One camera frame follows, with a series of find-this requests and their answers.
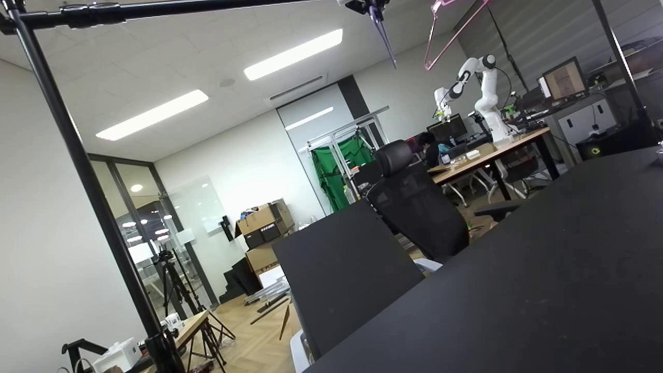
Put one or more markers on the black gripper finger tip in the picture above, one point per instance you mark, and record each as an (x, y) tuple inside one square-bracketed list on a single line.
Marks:
[(373, 10)]

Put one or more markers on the pink wire hanger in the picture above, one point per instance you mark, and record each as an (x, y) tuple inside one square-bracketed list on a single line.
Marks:
[(452, 31)]

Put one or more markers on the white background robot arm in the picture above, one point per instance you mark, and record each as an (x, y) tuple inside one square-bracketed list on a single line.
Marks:
[(481, 70)]

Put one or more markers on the green cloth backdrop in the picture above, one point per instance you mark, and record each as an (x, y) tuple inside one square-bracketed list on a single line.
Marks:
[(355, 152)]

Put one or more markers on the wooden desk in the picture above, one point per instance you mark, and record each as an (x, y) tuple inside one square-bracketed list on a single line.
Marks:
[(489, 154)]

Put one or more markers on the black office chair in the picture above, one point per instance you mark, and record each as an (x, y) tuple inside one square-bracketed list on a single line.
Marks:
[(416, 205)]

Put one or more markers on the computer monitor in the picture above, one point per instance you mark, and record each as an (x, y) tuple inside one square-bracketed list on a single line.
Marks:
[(562, 81)]

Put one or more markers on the cardboard boxes stack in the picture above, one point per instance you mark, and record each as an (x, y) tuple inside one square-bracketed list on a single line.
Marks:
[(259, 228)]

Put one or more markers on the black panel board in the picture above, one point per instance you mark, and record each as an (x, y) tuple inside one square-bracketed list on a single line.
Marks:
[(342, 270)]

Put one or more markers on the camera tripod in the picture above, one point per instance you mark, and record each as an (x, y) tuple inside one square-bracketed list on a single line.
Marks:
[(177, 296)]

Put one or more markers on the black metal rail frame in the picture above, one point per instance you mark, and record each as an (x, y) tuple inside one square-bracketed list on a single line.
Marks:
[(23, 23)]

